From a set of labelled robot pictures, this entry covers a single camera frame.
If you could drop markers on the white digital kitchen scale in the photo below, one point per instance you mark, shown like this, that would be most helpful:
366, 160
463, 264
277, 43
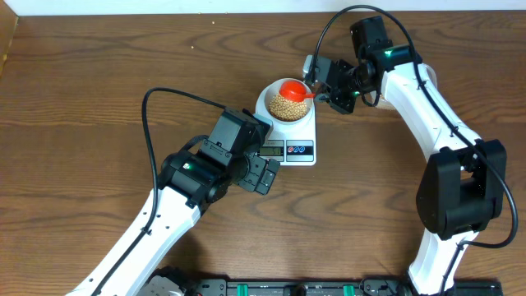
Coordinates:
292, 143

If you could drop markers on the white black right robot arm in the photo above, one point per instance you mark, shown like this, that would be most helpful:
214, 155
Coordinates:
463, 185

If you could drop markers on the white round bowl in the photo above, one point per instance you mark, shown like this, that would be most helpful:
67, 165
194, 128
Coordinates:
272, 93

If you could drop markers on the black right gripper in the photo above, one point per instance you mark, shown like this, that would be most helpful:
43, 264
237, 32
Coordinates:
334, 99

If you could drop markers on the clear plastic container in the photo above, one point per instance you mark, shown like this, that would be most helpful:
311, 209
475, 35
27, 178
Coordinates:
385, 104

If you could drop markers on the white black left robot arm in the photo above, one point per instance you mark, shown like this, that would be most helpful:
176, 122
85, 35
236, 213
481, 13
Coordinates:
190, 181

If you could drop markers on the soybeans in white bowl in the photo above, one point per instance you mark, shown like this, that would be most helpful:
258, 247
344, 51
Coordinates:
286, 110

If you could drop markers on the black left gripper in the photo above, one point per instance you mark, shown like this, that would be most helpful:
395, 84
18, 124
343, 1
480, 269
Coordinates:
251, 180

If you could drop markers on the red plastic measuring scoop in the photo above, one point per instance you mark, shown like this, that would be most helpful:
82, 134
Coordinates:
295, 91

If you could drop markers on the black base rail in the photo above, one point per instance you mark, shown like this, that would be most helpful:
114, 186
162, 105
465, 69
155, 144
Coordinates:
172, 281

